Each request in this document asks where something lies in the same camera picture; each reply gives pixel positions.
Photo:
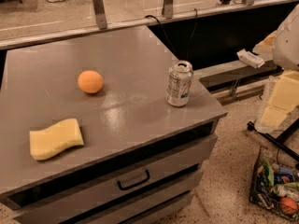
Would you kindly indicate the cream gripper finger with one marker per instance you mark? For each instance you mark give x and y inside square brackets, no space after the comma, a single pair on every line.
[282,100]
[264,48]

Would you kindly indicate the silver green 7up can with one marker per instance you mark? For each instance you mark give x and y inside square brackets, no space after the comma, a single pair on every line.
[180,76]

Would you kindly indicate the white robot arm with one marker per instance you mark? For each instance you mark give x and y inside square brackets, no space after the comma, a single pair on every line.
[285,53]

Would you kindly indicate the yellow wavy sponge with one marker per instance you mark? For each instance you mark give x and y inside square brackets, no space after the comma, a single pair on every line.
[49,142]

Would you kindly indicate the white wipes packet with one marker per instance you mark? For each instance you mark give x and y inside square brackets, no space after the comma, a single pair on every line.
[250,59]

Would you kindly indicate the black stand legs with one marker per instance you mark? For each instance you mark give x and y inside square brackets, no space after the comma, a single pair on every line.
[281,139]

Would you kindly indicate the grey drawer cabinet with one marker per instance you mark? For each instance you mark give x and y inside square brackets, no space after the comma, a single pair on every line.
[127,127]

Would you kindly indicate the orange fruit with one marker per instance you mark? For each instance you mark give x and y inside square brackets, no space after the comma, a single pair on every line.
[90,81]

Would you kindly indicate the wire basket of groceries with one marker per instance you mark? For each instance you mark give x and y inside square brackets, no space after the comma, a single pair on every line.
[275,186]

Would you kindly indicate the middle metal railing bracket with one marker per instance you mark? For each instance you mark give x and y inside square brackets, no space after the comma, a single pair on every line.
[167,10]

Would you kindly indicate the black drawer handle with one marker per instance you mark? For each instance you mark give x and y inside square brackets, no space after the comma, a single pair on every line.
[130,182]

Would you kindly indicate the left metal railing bracket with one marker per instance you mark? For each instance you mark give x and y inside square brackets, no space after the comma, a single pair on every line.
[100,15]

